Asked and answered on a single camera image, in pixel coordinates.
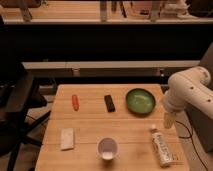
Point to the white tube bottle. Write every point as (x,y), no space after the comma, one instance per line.
(159,144)

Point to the grey cabinet right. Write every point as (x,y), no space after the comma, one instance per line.
(201,114)

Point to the low white rail bench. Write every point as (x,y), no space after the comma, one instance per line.
(77,66)

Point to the white cup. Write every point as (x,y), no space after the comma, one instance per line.
(107,148)

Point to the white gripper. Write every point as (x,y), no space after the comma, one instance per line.
(169,118)

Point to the white sponge cloth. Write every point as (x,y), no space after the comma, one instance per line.
(67,139)

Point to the background wooden shelf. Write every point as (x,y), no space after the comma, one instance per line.
(102,12)

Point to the black rectangular block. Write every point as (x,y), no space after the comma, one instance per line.
(109,103)

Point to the black office chair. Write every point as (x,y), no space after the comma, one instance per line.
(18,93)

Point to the green bowl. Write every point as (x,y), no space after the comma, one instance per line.
(140,101)

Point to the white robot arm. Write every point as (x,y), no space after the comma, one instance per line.
(187,87)

